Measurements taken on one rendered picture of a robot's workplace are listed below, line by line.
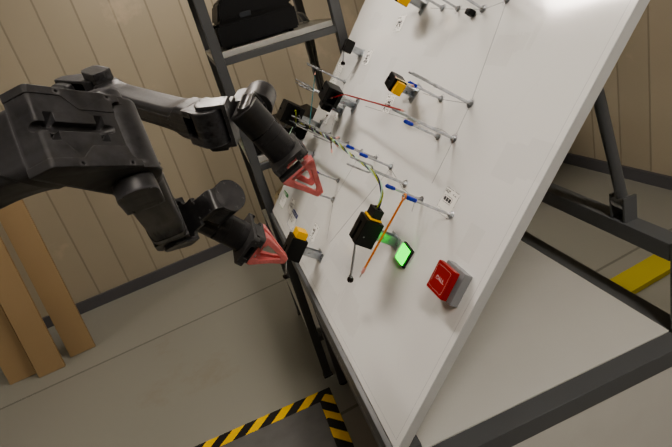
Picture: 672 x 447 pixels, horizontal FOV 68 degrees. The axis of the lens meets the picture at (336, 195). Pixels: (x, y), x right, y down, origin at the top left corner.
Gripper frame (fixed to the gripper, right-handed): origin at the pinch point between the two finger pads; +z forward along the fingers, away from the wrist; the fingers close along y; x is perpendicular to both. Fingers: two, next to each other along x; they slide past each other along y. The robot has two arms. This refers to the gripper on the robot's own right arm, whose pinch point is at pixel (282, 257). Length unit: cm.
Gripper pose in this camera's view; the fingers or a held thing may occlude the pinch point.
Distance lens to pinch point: 97.9
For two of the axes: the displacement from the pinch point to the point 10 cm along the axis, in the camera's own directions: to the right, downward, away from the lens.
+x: -5.9, 7.8, 1.9
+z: 7.7, 4.8, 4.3
